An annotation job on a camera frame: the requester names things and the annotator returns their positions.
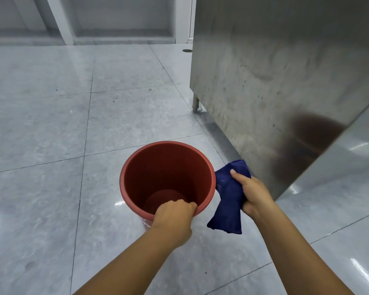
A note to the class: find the person's left hand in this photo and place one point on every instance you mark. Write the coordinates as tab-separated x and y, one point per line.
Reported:
172	222

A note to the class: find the person's right hand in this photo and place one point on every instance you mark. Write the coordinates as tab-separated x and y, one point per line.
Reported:
256	196

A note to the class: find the person's left thumb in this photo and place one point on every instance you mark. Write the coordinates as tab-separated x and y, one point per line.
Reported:
192	207

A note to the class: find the person's right thumb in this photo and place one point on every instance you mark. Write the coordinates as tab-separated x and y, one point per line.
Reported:
239	177

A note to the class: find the blue cleaning cloth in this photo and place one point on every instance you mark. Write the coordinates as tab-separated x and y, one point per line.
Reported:
230	201

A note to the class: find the red plastic bucket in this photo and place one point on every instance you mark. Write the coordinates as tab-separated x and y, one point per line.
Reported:
167	178

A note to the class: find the person's right forearm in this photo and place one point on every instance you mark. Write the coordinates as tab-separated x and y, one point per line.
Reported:
298	258

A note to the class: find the person's left forearm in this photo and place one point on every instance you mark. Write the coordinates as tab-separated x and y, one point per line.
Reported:
132	264

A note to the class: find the stainless steel cabinet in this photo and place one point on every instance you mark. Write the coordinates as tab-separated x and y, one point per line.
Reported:
279	79

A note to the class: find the white partition frame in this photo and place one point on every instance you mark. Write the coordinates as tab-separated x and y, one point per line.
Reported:
116	19

